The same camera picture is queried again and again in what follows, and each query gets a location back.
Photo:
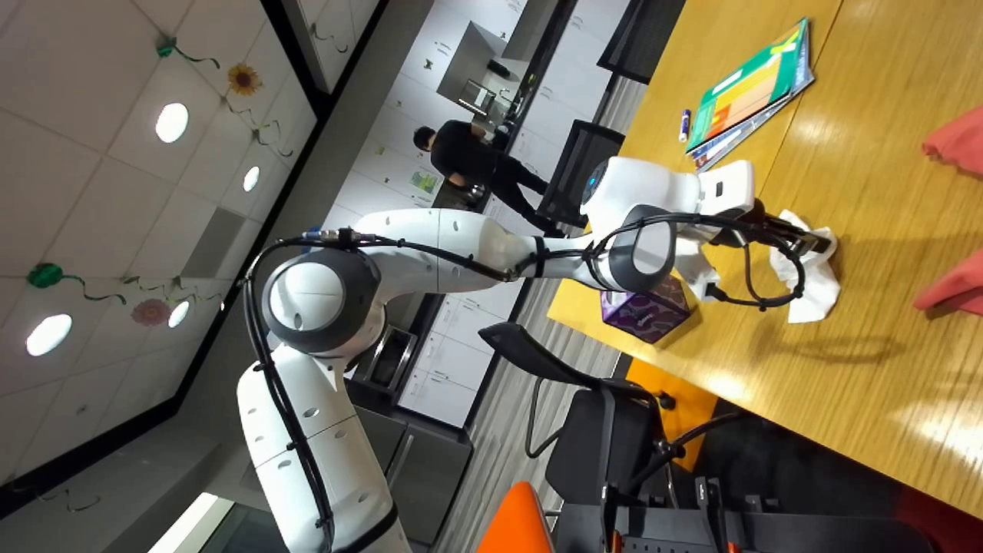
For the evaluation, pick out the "orange chair back foreground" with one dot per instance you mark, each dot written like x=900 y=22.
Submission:
x=516 y=524

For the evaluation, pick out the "white tissue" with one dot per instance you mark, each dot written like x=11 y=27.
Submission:
x=819 y=286

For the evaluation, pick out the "person in black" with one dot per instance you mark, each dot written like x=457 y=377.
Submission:
x=461 y=157

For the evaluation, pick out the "black office chair foreground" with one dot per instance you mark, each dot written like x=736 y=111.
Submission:
x=613 y=438

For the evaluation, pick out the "green colourful book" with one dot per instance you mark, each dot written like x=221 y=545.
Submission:
x=731 y=107

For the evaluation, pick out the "small marker pen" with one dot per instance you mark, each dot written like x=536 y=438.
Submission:
x=687 y=126

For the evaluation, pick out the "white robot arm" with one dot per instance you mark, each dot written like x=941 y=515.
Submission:
x=315 y=306

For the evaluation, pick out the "purple tissue box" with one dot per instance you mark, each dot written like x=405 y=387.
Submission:
x=647 y=314

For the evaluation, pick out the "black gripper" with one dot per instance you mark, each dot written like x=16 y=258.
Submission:
x=772 y=231

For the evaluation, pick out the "black chair beside table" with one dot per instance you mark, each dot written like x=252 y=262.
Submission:
x=587 y=144

